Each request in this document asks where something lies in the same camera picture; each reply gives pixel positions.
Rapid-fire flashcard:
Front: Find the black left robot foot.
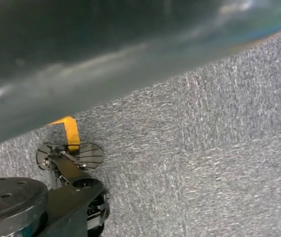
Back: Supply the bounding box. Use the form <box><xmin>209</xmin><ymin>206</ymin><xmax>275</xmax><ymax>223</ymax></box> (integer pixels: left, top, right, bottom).
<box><xmin>36</xmin><ymin>142</ymin><xmax>104</xmax><ymax>171</ymax></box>

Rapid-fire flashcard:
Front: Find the black left robot leg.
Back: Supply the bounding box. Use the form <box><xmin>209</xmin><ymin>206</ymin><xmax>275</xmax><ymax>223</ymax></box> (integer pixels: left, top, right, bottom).
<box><xmin>0</xmin><ymin>153</ymin><xmax>111</xmax><ymax>237</ymax></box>

